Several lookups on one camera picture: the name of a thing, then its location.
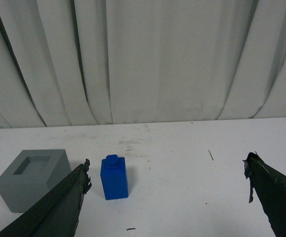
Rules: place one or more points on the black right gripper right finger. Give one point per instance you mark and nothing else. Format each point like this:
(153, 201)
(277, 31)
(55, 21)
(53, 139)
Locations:
(270, 187)

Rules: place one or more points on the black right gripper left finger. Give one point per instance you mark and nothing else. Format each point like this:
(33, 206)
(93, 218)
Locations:
(57, 213)

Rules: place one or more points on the blue block part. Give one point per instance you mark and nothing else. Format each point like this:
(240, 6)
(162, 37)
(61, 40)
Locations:
(114, 177)

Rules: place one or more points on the gray square base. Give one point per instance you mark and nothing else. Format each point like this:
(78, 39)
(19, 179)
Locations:
(31, 176)

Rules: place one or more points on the white curtain backdrop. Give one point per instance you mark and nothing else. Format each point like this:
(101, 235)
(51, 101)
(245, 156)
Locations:
(89, 62)

